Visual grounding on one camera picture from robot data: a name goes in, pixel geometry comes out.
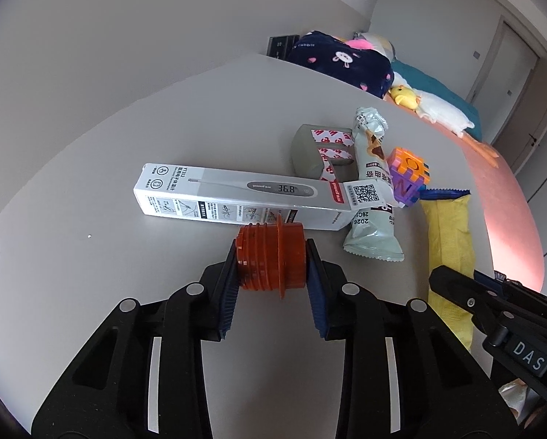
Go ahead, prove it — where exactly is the checkered pillow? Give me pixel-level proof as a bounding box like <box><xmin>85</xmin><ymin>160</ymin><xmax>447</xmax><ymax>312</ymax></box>
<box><xmin>353</xmin><ymin>31</ymin><xmax>397</xmax><ymax>60</ymax></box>

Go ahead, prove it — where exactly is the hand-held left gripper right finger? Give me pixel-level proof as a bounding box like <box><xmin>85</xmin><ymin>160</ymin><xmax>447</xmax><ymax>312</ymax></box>
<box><xmin>304</xmin><ymin>238</ymin><xmax>518</xmax><ymax>439</ymax></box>

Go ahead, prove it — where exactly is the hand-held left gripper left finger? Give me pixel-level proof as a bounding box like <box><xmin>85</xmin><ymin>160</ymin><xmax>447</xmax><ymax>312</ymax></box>
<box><xmin>31</xmin><ymin>238</ymin><xmax>240</xmax><ymax>439</ymax></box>

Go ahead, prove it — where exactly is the pink bed sheet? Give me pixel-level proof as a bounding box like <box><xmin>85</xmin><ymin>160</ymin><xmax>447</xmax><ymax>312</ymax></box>
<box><xmin>433</xmin><ymin>119</ymin><xmax>546</xmax><ymax>291</ymax></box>

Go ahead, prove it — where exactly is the silver foil pack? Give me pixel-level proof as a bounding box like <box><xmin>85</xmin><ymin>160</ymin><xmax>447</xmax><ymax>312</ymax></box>
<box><xmin>497</xmin><ymin>377</ymin><xmax>546</xmax><ymax>421</ymax></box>

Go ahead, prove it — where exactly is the teal blanket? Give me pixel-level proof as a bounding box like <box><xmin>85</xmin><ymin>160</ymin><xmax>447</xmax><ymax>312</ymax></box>
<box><xmin>392</xmin><ymin>59</ymin><xmax>482</xmax><ymax>142</ymax></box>

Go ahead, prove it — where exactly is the yellow cloth pouch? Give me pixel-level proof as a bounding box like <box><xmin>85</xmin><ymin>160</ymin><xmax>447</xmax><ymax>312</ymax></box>
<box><xmin>420</xmin><ymin>187</ymin><xmax>476</xmax><ymax>353</ymax></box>

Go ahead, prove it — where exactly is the white thermometer box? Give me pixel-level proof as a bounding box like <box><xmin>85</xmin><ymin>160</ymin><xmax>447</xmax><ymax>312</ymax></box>
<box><xmin>134</xmin><ymin>162</ymin><xmax>361</xmax><ymax>232</ymax></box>

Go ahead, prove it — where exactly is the yellow duck plush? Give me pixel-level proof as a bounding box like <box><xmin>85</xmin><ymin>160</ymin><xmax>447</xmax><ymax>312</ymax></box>
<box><xmin>389</xmin><ymin>85</ymin><xmax>418</xmax><ymax>109</ymax></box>

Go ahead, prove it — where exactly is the orange ribbed bottle cap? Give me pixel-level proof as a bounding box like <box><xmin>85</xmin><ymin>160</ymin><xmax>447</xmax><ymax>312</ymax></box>
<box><xmin>234</xmin><ymin>213</ymin><xmax>308</xmax><ymax>298</ymax></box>

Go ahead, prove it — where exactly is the white goose plush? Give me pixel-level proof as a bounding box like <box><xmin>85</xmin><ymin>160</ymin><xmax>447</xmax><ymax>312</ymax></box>
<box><xmin>411</xmin><ymin>89</ymin><xmax>500</xmax><ymax>161</ymax></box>

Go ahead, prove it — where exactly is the navy printed blanket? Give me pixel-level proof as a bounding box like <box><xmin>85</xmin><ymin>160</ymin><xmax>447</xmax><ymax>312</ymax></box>
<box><xmin>286</xmin><ymin>30</ymin><xmax>395</xmax><ymax>99</ymax></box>

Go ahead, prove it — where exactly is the orange and purple puzzle cube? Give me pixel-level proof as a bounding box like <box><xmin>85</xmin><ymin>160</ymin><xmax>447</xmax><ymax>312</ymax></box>
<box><xmin>385</xmin><ymin>146</ymin><xmax>432</xmax><ymax>209</ymax></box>

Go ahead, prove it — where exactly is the grey closet door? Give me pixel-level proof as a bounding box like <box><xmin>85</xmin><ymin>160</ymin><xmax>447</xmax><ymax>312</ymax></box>
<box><xmin>468</xmin><ymin>16</ymin><xmax>542</xmax><ymax>106</ymax></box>

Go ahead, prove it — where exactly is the silver snack bar wrapper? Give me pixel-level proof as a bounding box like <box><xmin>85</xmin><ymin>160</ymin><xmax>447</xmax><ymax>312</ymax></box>
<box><xmin>343</xmin><ymin>106</ymin><xmax>404</xmax><ymax>261</ymax></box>

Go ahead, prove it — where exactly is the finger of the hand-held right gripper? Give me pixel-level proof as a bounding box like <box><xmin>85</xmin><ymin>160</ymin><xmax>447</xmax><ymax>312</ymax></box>
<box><xmin>428</xmin><ymin>265</ymin><xmax>521</xmax><ymax>330</ymax></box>
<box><xmin>472</xmin><ymin>270</ymin><xmax>547</xmax><ymax>325</ymax></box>

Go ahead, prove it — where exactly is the black wall panel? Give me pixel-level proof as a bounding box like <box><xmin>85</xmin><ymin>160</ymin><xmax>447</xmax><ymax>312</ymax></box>
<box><xmin>268</xmin><ymin>34</ymin><xmax>299</xmax><ymax>59</ymax></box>

